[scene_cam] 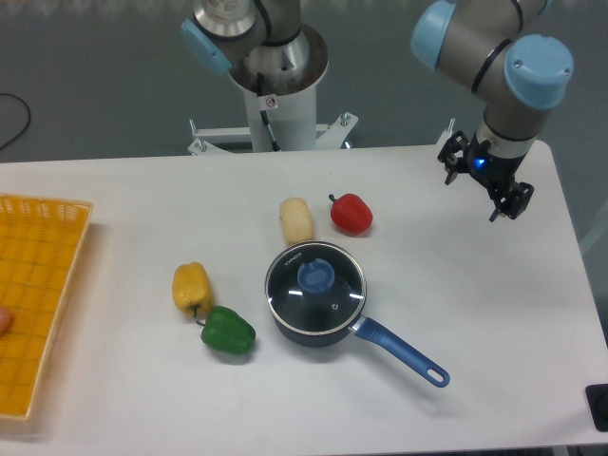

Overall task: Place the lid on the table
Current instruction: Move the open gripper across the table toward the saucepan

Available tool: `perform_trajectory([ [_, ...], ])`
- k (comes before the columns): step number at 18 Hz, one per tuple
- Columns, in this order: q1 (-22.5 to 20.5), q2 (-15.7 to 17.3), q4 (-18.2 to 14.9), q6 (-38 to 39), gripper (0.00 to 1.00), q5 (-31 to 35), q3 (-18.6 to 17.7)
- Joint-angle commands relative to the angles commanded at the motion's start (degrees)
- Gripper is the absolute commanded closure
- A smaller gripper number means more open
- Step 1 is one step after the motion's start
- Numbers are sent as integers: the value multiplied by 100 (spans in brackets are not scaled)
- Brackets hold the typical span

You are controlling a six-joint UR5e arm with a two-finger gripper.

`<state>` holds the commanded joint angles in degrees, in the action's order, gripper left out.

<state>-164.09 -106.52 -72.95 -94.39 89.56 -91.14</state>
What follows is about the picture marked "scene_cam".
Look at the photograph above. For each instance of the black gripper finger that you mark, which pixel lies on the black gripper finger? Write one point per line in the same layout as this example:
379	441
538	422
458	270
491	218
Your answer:
452	156
510	200

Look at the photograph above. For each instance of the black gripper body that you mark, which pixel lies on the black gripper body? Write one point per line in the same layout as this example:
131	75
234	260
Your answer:
490	170

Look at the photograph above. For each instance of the glass lid blue knob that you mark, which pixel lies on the glass lid blue knob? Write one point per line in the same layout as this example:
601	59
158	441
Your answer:
315	287

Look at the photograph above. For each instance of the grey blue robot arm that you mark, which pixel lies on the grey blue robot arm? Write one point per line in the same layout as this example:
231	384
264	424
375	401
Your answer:
481	45

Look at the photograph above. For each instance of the red bell pepper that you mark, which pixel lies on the red bell pepper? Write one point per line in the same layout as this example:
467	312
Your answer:
350	214

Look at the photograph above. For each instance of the beige bread roll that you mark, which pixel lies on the beige bread roll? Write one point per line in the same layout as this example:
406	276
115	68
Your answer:
296	221

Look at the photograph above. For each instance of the dark blue saucepan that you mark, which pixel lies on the dark blue saucepan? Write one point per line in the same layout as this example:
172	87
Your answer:
372	331

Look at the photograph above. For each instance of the black device at table edge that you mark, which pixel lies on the black device at table edge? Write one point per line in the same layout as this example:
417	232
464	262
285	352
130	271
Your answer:
597	398

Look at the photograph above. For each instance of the green bell pepper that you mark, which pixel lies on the green bell pepper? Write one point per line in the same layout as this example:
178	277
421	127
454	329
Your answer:
224	330

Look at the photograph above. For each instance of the yellow bell pepper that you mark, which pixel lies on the yellow bell pepper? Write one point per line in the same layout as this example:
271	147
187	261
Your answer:
191	290

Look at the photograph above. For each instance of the yellow woven basket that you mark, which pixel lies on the yellow woven basket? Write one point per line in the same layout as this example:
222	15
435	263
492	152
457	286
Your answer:
41	239

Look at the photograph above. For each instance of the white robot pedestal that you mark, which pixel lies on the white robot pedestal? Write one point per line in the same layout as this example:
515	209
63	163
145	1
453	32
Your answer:
278	85

